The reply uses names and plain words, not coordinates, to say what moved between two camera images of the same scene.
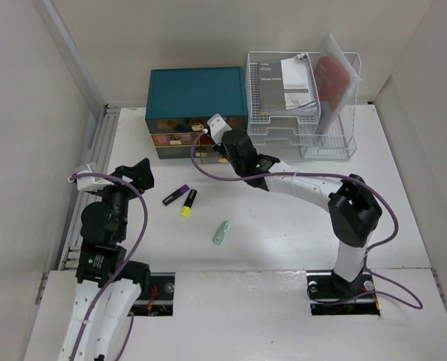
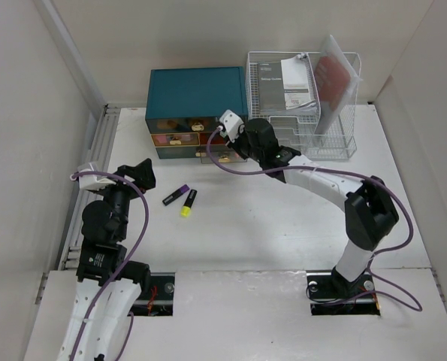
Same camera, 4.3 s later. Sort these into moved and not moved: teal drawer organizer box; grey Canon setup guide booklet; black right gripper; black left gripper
Moved: black right gripper
Not moved: grey Canon setup guide booklet; teal drawer organizer box; black left gripper
